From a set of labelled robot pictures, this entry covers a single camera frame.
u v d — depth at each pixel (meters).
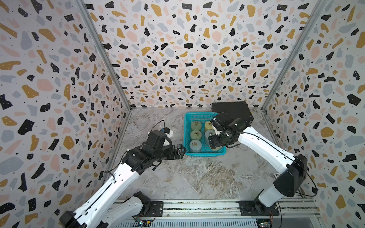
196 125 1.00
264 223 0.71
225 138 0.65
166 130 0.65
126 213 0.53
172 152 0.61
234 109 1.19
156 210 0.73
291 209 0.76
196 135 0.95
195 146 0.88
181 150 0.64
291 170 0.42
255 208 0.66
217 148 0.71
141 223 0.70
